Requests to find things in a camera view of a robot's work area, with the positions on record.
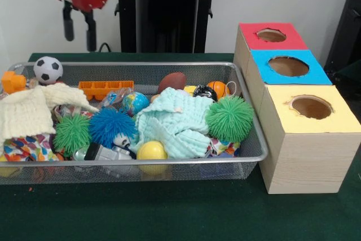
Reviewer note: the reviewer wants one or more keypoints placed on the blue spiky toy with face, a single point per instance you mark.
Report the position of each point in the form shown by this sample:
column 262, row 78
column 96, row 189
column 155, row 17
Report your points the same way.
column 111, row 123

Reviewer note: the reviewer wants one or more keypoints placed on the mint ribbed cloth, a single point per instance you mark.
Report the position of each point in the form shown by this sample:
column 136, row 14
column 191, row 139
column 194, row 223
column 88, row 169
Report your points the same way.
column 172, row 122

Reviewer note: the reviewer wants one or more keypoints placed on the wooden box with three holes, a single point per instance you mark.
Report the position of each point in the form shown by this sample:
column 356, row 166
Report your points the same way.
column 310, row 153

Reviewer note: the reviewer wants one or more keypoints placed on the plain yellow ball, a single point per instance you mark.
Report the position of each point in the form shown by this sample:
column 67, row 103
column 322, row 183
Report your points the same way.
column 152, row 152

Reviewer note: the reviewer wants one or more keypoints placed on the small soccer ball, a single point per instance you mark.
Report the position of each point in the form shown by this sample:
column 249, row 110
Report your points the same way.
column 48, row 70

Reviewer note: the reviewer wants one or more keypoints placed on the shallow clear mesh bin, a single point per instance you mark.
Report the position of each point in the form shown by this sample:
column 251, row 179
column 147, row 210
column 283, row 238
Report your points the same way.
column 84, row 173

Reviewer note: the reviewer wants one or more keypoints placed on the black upright panel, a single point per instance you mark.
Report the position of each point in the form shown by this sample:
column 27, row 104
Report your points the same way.
column 347, row 26

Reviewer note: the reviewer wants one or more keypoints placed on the long orange block with holes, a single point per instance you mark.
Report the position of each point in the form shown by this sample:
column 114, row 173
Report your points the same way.
column 105, row 90

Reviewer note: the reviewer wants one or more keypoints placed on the cream ribbed cloth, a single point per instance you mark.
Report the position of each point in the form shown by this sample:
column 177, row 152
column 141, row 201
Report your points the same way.
column 25, row 114

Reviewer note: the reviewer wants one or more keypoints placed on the small brown football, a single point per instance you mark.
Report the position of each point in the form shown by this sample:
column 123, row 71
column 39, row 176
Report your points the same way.
column 172, row 82

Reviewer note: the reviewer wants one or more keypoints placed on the colourful globe ball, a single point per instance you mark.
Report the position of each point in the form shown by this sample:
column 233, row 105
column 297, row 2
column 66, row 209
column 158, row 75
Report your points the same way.
column 135, row 104

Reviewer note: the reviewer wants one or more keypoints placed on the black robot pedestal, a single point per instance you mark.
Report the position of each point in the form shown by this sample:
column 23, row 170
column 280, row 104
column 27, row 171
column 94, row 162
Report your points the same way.
column 166, row 12

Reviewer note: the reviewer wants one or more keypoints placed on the large green spiky ball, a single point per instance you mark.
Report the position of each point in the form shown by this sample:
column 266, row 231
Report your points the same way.
column 72, row 135

